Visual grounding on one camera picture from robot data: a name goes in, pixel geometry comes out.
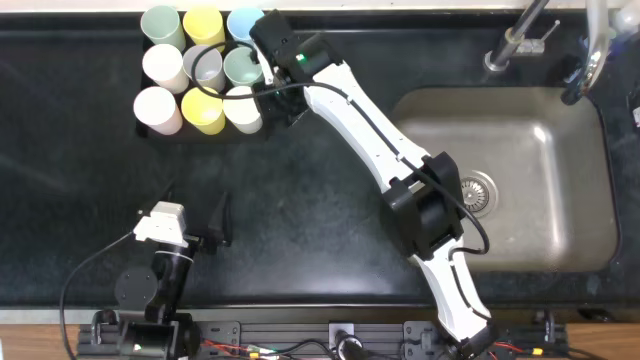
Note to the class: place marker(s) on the cream cup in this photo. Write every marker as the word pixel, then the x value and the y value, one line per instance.
pixel 242 112

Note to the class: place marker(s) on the pink cup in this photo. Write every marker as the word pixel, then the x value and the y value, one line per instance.
pixel 156 107

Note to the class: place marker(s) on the mounting rail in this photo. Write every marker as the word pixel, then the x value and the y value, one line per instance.
pixel 375 335

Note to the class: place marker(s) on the blue cup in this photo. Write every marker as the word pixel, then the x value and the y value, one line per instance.
pixel 241 22

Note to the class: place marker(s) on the black tray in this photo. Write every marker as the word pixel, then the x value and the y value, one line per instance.
pixel 220 138

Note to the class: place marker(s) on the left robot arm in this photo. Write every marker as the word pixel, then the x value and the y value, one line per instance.
pixel 167 280

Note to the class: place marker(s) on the green cup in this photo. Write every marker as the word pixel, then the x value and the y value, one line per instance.
pixel 161 24
pixel 241 67

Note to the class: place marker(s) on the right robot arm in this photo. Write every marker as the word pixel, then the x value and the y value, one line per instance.
pixel 360 120

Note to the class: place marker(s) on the grey cup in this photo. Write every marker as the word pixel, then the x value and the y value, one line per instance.
pixel 207 67

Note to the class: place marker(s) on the yellow cup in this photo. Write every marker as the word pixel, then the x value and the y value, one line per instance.
pixel 203 24
pixel 201 107

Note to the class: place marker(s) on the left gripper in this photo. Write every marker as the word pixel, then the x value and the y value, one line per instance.
pixel 202 244

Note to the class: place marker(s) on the white cup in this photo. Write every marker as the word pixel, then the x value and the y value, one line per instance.
pixel 163 65

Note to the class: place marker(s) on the steel tap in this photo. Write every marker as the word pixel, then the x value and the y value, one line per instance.
pixel 505 47

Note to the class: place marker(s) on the steel sink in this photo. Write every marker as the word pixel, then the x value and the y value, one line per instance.
pixel 550 175

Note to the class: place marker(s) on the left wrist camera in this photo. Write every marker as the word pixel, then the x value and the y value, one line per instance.
pixel 162 225

